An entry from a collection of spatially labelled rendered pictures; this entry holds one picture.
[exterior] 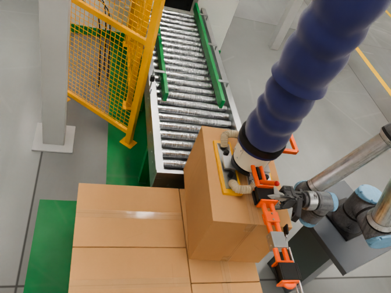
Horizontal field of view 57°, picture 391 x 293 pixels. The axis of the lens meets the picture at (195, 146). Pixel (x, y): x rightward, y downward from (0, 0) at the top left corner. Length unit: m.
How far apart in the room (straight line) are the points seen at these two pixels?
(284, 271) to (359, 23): 0.91
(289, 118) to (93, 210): 1.17
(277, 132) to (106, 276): 1.08
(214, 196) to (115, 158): 1.47
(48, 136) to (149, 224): 1.28
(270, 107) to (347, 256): 1.09
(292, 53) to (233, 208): 0.75
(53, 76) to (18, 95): 0.95
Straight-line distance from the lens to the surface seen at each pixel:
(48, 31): 2.41
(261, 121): 1.54
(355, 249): 2.31
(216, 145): 1.89
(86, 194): 2.13
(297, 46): 1.37
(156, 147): 2.36
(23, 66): 3.82
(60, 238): 2.61
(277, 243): 1.52
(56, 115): 2.83
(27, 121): 3.26
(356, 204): 2.19
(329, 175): 1.87
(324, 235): 2.23
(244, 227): 1.71
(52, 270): 2.52
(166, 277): 1.96
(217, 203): 1.69
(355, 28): 1.31
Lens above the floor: 2.31
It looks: 44 degrees down
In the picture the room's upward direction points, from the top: 23 degrees clockwise
